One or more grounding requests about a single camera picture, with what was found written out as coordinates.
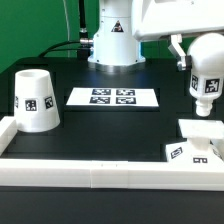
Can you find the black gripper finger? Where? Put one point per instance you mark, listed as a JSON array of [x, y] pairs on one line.
[[183, 61]]

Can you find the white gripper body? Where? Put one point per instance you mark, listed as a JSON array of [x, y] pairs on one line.
[[155, 19]]

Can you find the white lamp bulb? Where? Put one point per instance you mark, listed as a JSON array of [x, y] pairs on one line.
[[207, 72]]

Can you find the white lamp base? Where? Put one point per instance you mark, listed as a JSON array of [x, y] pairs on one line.
[[197, 147]]

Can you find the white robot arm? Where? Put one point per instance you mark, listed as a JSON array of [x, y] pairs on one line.
[[125, 24]]

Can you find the white lamp shade cone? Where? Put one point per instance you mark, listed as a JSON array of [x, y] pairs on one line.
[[35, 107]]

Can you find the white marker sheet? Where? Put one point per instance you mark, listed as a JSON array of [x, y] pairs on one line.
[[112, 97]]

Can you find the white front fence rail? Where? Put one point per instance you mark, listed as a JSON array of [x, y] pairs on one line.
[[111, 174]]

